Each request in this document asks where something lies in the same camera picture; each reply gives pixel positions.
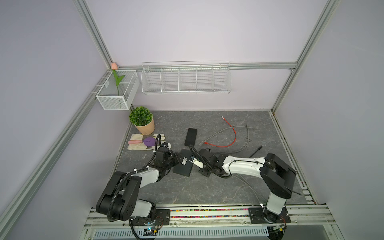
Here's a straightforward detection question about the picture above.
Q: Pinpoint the white wire shelf wide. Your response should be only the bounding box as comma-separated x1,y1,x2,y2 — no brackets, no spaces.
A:
141,61,232,94

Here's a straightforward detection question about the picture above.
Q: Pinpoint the red ethernet cable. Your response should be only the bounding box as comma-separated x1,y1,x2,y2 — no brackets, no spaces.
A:
203,116,238,149

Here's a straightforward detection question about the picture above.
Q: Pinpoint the white wire basket small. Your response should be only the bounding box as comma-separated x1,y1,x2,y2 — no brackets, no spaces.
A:
96,70,140,111

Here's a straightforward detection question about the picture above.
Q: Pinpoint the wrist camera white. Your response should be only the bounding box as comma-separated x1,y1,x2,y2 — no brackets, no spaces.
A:
158,142,171,152
191,158,204,169

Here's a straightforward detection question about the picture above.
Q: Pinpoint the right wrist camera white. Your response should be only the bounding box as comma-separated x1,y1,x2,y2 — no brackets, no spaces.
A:
191,158,204,169

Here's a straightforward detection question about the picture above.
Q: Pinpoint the black ribbed network switch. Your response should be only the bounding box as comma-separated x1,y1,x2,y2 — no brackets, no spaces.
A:
185,128,198,147

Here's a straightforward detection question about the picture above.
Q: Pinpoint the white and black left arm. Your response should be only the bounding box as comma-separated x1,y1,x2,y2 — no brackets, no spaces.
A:
96,135,181,224

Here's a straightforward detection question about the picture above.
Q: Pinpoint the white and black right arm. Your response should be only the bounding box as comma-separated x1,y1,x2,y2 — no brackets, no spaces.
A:
189,146,297,224

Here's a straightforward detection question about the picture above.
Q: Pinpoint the pink tulip artificial flower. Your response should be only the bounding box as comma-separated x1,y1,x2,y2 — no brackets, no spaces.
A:
111,63,125,96

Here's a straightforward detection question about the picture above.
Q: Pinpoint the green plant in beige pot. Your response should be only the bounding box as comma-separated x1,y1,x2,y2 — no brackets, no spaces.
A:
129,106,155,135

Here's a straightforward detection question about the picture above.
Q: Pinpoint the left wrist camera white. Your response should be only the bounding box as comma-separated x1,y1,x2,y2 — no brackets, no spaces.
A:
158,142,171,152

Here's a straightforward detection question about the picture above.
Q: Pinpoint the purple trowel with pink handle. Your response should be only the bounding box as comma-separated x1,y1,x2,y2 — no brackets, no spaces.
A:
128,137,156,147

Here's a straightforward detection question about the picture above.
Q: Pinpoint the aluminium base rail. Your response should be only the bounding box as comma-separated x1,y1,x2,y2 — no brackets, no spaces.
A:
80,204,344,240

